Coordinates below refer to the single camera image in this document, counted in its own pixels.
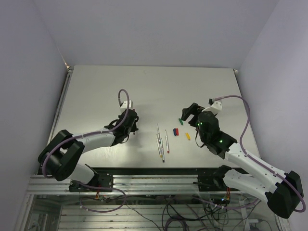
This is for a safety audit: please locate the yellow pen cap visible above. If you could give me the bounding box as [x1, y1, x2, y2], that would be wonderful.
[185, 133, 191, 141]

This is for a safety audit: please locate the yellow marker pen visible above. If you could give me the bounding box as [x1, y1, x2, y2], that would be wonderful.
[156, 124, 162, 158]

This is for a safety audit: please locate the green marker pen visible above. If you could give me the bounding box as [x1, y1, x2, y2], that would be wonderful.
[157, 124, 161, 144]

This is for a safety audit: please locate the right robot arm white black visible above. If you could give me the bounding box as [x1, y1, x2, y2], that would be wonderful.
[181, 101, 304, 219]

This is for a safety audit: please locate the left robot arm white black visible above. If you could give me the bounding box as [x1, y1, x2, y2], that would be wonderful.
[38, 109, 139, 191]

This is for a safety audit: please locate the red marker pen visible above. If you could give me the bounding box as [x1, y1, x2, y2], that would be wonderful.
[165, 129, 170, 153]

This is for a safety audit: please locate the black marker pen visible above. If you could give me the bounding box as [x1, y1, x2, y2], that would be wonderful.
[159, 139, 165, 163]

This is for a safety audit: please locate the black strap loop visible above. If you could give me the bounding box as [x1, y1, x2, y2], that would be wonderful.
[194, 129, 207, 149]

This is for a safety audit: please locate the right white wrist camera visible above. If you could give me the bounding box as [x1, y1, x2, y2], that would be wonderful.
[202, 101, 222, 116]

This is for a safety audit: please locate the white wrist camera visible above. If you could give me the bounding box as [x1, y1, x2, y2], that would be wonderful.
[202, 101, 222, 116]
[120, 100, 134, 113]

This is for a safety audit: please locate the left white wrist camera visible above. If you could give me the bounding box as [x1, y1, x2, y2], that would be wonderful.
[120, 100, 134, 113]

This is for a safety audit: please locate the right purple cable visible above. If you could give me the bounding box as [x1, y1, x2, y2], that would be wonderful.
[208, 95, 307, 213]

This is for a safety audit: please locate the purple cable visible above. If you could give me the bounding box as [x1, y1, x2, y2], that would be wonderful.
[208, 95, 307, 213]
[42, 89, 130, 179]

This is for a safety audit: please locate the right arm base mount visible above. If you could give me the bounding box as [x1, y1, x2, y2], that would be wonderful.
[193, 165, 232, 192]

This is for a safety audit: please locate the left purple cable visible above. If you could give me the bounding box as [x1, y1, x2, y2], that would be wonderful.
[42, 89, 130, 179]

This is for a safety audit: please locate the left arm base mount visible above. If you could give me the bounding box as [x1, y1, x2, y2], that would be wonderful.
[69, 173, 114, 193]

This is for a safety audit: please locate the aluminium frame rail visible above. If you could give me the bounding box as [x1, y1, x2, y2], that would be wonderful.
[26, 174, 256, 195]

